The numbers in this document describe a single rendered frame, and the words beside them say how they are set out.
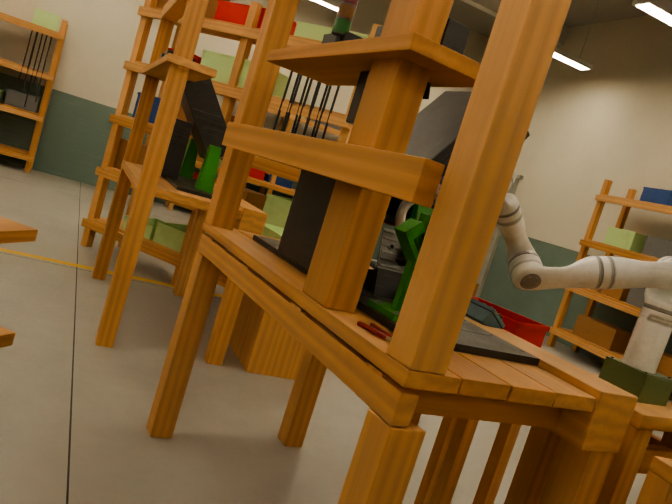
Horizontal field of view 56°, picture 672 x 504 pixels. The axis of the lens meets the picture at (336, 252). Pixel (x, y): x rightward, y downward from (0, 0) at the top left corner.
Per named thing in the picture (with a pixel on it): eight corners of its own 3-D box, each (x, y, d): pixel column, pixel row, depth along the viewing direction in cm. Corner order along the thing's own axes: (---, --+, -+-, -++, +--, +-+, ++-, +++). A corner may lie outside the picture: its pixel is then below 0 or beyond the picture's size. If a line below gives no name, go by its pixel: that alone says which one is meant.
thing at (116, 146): (283, 338, 457) (384, 9, 432) (68, 240, 554) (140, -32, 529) (318, 332, 506) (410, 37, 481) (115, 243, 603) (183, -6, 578)
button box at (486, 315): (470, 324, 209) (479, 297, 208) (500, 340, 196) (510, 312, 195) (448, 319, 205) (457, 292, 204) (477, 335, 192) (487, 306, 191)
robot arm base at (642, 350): (630, 361, 188) (650, 307, 186) (660, 374, 181) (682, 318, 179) (615, 359, 182) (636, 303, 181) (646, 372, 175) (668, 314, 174)
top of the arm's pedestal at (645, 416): (611, 388, 205) (616, 376, 204) (707, 436, 177) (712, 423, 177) (545, 377, 189) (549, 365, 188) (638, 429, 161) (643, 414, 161)
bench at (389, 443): (294, 437, 293) (351, 257, 284) (517, 719, 164) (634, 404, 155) (144, 426, 259) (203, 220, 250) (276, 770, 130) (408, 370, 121)
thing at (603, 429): (343, 284, 286) (352, 252, 284) (618, 454, 156) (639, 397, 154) (316, 278, 279) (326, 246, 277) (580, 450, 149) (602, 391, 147)
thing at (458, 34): (428, 58, 168) (436, 32, 167) (463, 57, 155) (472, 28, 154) (407, 49, 164) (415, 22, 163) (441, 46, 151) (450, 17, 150)
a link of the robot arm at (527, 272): (517, 269, 170) (611, 271, 171) (509, 247, 178) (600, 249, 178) (510, 294, 176) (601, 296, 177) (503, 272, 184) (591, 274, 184)
